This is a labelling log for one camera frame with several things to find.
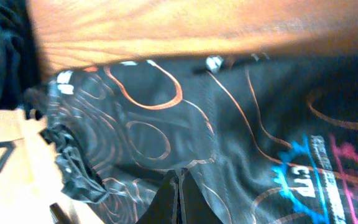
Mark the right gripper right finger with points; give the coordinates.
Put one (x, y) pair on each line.
(194, 209)

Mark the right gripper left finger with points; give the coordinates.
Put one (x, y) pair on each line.
(164, 206)

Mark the black shirt with orange lines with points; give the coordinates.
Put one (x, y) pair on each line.
(266, 140)

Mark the folded navy blue garment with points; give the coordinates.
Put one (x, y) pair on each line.
(19, 63)

